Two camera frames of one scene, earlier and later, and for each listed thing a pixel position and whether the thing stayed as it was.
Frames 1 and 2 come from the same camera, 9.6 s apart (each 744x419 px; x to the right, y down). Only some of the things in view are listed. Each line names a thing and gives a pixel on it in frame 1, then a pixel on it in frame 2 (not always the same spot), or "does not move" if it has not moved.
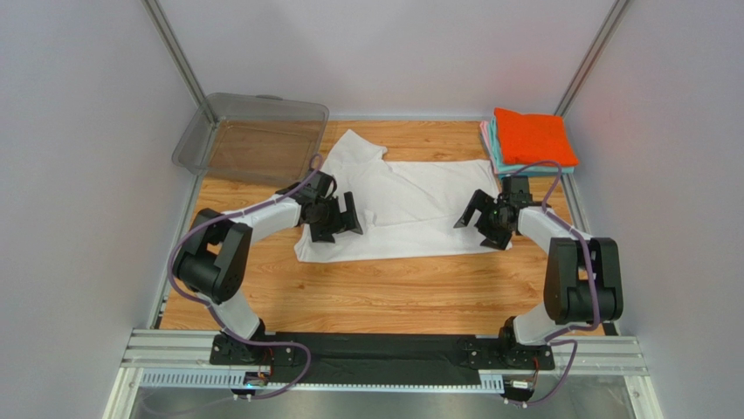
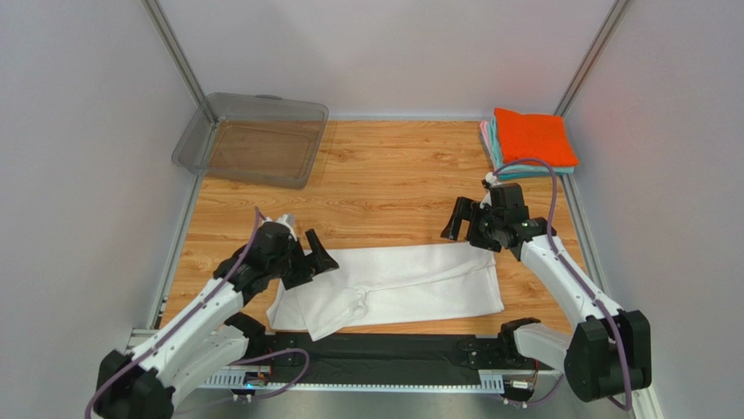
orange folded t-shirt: x=533 y=138 does not move
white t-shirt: x=402 y=208 to x=390 y=284
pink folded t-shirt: x=485 y=133 does not move
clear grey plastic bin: x=253 y=138 does not move
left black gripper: x=344 y=221 to x=304 y=273
